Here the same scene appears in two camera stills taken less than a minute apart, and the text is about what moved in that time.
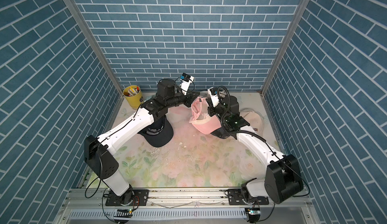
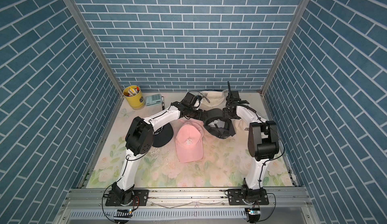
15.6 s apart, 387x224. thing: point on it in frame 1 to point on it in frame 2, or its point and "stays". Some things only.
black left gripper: [189, 98] to [198, 116]
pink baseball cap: [201, 119] to [189, 140]
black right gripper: [212, 111] to [225, 113]
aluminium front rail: [87, 206] stays
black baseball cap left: [159, 133] stays
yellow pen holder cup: [133, 96] stays
